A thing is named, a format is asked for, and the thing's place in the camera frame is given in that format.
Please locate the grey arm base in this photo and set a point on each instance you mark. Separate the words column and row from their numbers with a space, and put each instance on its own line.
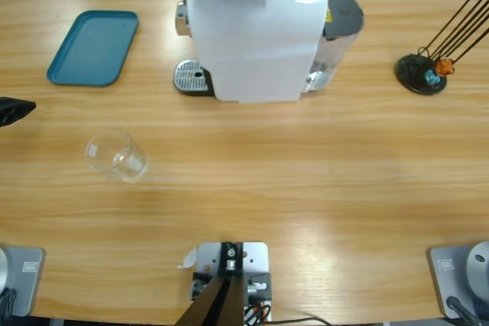
column 26, row 265
column 447, row 265

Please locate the teal plastic tray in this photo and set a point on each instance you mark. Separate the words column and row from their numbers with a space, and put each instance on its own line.
column 91, row 47

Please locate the black capsule holder with rods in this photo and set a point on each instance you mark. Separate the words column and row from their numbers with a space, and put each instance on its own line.
column 410, row 70

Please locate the orange coffee capsule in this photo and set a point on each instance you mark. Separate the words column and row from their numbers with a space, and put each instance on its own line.
column 444, row 68

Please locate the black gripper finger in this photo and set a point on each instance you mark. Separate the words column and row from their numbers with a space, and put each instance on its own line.
column 13, row 110

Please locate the clear water tank dark lid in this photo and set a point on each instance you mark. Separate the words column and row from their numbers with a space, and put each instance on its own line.
column 344, row 13

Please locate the white capsule coffee machine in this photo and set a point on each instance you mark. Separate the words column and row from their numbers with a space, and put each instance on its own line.
column 252, row 47

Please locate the white block with dark post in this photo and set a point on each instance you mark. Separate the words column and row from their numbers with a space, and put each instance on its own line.
column 252, row 253

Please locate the white paper tag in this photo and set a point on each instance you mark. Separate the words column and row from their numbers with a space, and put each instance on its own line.
column 190, row 259

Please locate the blue coffee capsule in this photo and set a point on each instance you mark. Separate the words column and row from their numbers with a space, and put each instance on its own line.
column 432, row 77

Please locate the clear drinking glass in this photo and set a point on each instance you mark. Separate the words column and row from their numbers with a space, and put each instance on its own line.
column 114, row 154

